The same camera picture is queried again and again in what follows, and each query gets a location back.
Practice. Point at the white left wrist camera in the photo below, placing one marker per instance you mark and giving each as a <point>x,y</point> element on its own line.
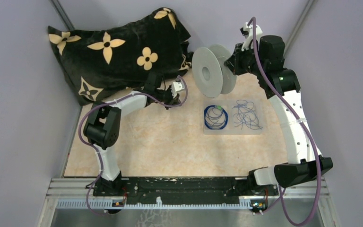
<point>177,87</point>

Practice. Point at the clear plastic tray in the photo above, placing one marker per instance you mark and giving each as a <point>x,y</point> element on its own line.
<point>233,117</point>

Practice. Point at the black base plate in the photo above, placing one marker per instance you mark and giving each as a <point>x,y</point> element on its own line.
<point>178,190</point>

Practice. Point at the aluminium rail frame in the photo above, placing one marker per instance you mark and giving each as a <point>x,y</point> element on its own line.
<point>67,205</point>

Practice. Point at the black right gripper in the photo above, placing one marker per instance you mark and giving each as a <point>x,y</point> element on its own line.
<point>233,63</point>

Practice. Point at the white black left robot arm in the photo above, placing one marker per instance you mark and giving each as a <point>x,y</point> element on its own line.
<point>100,126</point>

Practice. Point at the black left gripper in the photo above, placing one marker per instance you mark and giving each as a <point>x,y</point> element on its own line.
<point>172,100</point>

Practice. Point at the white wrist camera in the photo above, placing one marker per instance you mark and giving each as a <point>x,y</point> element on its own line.
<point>177,87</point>
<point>247,32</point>

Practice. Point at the black blanket with beige flowers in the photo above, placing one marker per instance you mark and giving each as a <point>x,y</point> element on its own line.
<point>98,64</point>

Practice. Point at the white perforated cable spool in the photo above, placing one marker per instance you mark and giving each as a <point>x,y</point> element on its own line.
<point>210,74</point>

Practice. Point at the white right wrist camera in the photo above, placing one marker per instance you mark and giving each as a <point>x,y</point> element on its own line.
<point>247,32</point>

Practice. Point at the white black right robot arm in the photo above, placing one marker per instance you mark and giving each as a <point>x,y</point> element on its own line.
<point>265,60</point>

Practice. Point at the white slotted cable duct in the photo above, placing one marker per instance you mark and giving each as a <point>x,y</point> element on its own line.
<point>108,203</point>

